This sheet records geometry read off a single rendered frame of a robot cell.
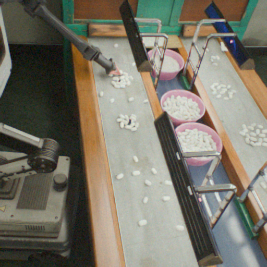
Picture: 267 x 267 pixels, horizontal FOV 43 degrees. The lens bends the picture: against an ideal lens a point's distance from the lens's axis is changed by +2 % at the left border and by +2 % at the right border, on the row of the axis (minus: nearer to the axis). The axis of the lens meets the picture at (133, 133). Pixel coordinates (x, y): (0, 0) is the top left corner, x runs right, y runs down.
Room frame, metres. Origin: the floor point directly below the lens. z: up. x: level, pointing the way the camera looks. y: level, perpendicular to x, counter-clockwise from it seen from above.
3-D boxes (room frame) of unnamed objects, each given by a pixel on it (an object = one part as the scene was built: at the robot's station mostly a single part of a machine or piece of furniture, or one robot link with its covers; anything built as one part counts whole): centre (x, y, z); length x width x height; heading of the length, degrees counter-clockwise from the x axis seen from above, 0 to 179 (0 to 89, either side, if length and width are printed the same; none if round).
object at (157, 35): (1.68, 0.02, 0.90); 0.20 x 0.19 x 0.45; 18
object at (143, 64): (1.66, 0.10, 1.08); 0.62 x 0.08 x 0.07; 18
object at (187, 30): (2.27, -0.35, 0.83); 0.30 x 0.06 x 0.07; 108
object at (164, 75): (1.91, -0.12, 0.72); 0.27 x 0.27 x 0.10
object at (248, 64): (1.84, -0.44, 1.08); 0.62 x 0.08 x 0.07; 18
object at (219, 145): (1.23, -0.34, 0.72); 0.27 x 0.27 x 0.10
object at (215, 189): (0.76, -0.29, 0.90); 0.20 x 0.19 x 0.45; 18
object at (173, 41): (2.12, -0.05, 0.77); 0.33 x 0.15 x 0.01; 108
